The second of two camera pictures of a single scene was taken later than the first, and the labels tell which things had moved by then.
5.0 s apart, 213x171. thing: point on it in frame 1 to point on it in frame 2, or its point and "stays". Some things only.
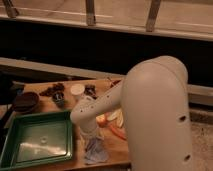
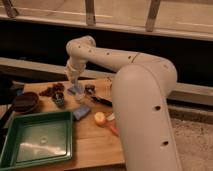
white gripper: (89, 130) to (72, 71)
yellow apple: (101, 120) stays
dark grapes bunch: (53, 89) stays
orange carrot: (119, 132) stays
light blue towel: (95, 151) to (76, 90)
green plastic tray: (37, 138) stays
